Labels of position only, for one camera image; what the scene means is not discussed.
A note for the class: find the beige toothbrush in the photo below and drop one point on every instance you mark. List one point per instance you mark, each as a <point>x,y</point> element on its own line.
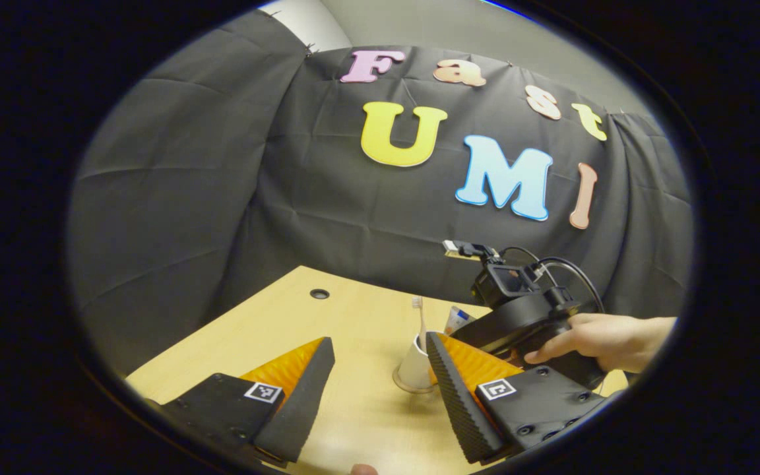
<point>421,323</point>

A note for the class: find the white toothpaste tube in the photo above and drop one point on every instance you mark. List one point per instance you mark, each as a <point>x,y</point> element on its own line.
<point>458,320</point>

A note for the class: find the light wooden desktop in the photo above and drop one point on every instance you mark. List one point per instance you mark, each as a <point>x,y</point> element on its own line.
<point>367,409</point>

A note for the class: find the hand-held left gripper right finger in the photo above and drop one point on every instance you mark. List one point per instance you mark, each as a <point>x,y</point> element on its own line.
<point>459,402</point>

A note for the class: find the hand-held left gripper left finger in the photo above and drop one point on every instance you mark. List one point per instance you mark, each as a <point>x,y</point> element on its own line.
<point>297,406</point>

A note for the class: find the black backdrop cloth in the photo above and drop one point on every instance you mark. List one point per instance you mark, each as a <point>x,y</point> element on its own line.
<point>189,198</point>

